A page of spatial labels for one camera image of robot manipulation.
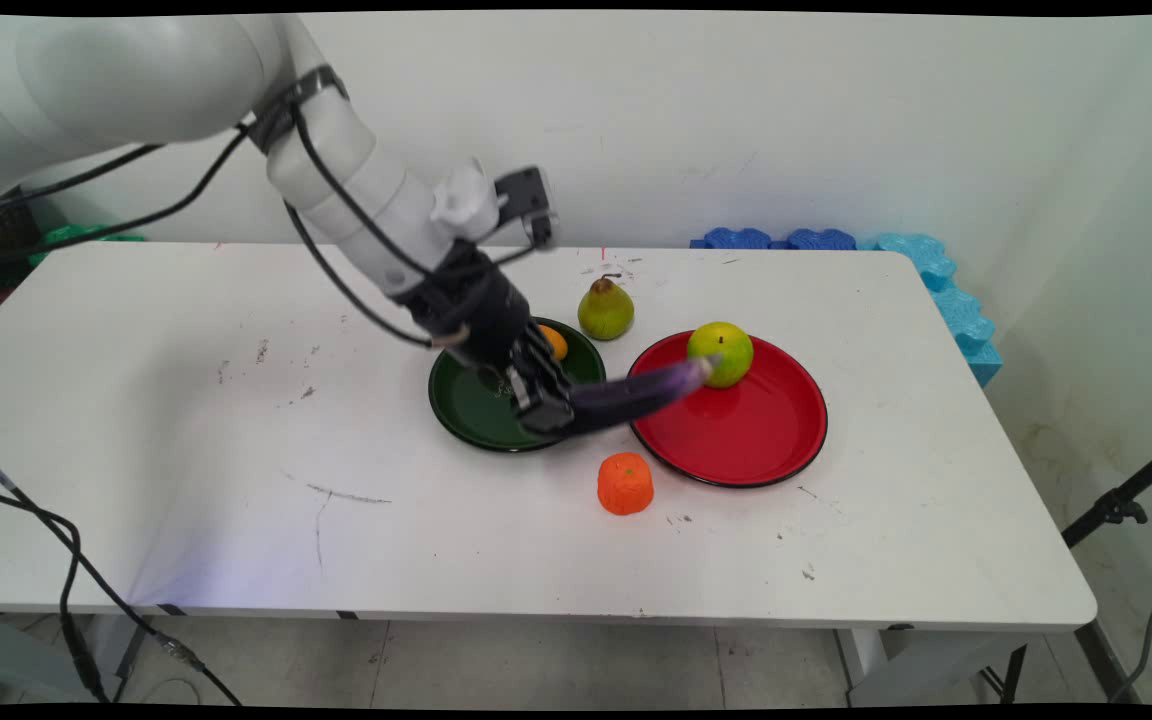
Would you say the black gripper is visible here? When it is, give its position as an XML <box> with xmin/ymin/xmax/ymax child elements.
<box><xmin>398</xmin><ymin>240</ymin><xmax>577</xmax><ymax>435</ymax></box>

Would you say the purple toy eggplant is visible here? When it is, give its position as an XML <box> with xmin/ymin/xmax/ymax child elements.
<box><xmin>566</xmin><ymin>357</ymin><xmax>715</xmax><ymax>433</ymax></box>

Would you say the dark green round plate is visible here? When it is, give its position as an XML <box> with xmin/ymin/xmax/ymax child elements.
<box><xmin>428</xmin><ymin>317</ymin><xmax>607</xmax><ymax>453</ymax></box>

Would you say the green toy pear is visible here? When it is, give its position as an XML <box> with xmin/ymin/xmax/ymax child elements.
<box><xmin>577</xmin><ymin>273</ymin><xmax>636</xmax><ymax>342</ymax></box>

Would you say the orange toy tangerine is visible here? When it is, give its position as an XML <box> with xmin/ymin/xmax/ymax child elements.
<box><xmin>597</xmin><ymin>452</ymin><xmax>655</xmax><ymax>517</ymax></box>

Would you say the green toy apple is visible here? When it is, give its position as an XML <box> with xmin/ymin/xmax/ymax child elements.
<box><xmin>687</xmin><ymin>321</ymin><xmax>755</xmax><ymax>389</ymax></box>

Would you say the red round plate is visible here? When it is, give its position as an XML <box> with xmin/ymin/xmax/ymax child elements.
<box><xmin>627</xmin><ymin>330</ymin><xmax>829</xmax><ymax>489</ymax></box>

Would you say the light blue foam mat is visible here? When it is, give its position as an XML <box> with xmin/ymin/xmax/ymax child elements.
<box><xmin>856</xmin><ymin>233</ymin><xmax>1003</xmax><ymax>388</ymax></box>

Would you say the white table leg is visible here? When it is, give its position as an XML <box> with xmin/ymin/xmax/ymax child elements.
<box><xmin>836</xmin><ymin>628</ymin><xmax>1027</xmax><ymax>706</ymax></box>

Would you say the green foam mat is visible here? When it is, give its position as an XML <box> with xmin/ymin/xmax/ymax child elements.
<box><xmin>29</xmin><ymin>224</ymin><xmax>147</xmax><ymax>267</ymax></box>

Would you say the black tripod stand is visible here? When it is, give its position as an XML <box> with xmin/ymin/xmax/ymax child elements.
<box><xmin>1061</xmin><ymin>435</ymin><xmax>1152</xmax><ymax>549</ymax></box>

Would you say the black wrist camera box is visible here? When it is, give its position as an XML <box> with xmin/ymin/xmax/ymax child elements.
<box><xmin>494</xmin><ymin>166</ymin><xmax>559</xmax><ymax>249</ymax></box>

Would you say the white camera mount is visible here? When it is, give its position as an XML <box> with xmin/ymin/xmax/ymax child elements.
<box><xmin>430</xmin><ymin>158</ymin><xmax>500</xmax><ymax>241</ymax></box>

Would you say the black looping arm cable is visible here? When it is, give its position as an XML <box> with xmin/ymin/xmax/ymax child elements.
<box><xmin>283</xmin><ymin>200</ymin><xmax>437</xmax><ymax>349</ymax></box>

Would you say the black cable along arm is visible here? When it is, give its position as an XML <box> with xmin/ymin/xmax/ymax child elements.
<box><xmin>288</xmin><ymin>100</ymin><xmax>537</xmax><ymax>281</ymax></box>

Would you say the thick black hanging cable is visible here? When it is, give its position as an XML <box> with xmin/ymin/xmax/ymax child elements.
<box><xmin>0</xmin><ymin>125</ymin><xmax>252</xmax><ymax>266</ymax></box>

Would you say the black cable with grey plug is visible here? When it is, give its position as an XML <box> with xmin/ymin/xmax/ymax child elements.
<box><xmin>0</xmin><ymin>440</ymin><xmax>242</xmax><ymax>706</ymax></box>

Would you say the thin black hanging cable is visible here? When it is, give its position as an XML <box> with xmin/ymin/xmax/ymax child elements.
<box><xmin>0</xmin><ymin>143</ymin><xmax>165</xmax><ymax>219</ymax></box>

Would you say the black cable under table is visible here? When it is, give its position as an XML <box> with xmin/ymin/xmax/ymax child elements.
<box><xmin>0</xmin><ymin>485</ymin><xmax>112</xmax><ymax>701</ymax></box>

